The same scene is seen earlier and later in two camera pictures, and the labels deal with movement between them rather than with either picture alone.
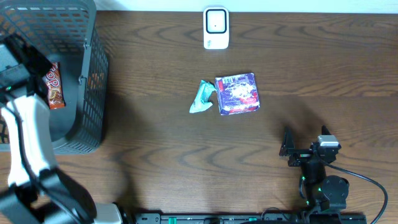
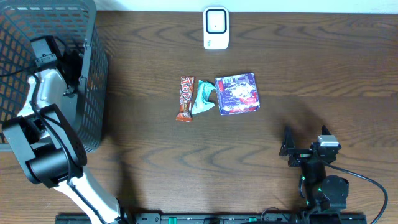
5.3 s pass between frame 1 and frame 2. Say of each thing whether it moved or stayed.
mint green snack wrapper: stayed
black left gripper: moved
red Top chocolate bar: moved
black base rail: stayed
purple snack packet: stayed
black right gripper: stayed
